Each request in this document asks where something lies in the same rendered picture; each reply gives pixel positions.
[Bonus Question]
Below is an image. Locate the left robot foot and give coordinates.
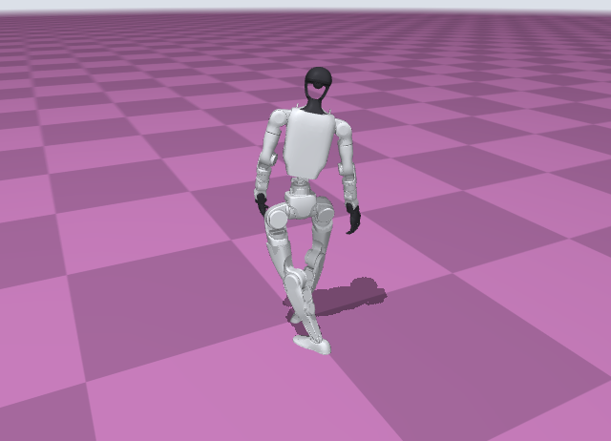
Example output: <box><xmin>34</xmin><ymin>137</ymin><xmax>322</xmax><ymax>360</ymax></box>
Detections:
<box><xmin>293</xmin><ymin>335</ymin><xmax>331</xmax><ymax>355</ymax></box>

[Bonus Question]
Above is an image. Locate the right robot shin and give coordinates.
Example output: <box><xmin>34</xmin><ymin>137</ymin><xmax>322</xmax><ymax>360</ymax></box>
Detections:
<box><xmin>295</xmin><ymin>253</ymin><xmax>325</xmax><ymax>315</ymax></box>

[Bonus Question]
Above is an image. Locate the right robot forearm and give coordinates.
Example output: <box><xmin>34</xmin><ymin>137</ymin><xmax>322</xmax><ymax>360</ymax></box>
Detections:
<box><xmin>342</xmin><ymin>162</ymin><xmax>359</xmax><ymax>210</ymax></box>

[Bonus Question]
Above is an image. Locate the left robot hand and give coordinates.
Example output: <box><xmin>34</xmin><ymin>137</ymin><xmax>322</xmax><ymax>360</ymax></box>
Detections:
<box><xmin>255</xmin><ymin>193</ymin><xmax>268</xmax><ymax>218</ymax></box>

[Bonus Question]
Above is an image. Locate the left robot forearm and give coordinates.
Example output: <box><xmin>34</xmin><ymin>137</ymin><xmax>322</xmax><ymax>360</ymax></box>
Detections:
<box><xmin>254</xmin><ymin>152</ymin><xmax>272</xmax><ymax>200</ymax></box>

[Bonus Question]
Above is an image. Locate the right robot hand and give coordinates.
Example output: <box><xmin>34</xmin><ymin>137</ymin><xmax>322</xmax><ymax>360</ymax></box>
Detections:
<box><xmin>346</xmin><ymin>203</ymin><xmax>361</xmax><ymax>234</ymax></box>

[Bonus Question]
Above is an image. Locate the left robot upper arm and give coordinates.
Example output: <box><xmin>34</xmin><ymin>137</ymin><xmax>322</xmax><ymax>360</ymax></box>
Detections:
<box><xmin>260</xmin><ymin>109</ymin><xmax>291</xmax><ymax>166</ymax></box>

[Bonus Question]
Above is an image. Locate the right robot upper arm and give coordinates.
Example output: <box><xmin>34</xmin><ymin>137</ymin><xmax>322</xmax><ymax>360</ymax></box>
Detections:
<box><xmin>334</xmin><ymin>118</ymin><xmax>354</xmax><ymax>177</ymax></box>

